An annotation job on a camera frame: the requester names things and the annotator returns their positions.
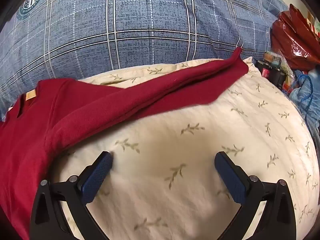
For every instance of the blue plaid pillow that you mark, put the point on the blue plaid pillow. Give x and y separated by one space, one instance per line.
140 25

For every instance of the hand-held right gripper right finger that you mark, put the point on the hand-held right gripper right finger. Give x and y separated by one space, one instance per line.
232 178

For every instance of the colourful snack packet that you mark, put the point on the colourful snack packet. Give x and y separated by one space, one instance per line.
272 58

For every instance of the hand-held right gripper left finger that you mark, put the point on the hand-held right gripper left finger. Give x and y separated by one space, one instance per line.
98 176

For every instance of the blue plastic bag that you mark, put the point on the blue plastic bag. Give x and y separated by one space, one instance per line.
306 92

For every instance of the red knit sweater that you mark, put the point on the red knit sweater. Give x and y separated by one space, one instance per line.
82 110

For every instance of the red plastic bag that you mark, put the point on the red plastic bag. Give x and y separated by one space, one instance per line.
292 40

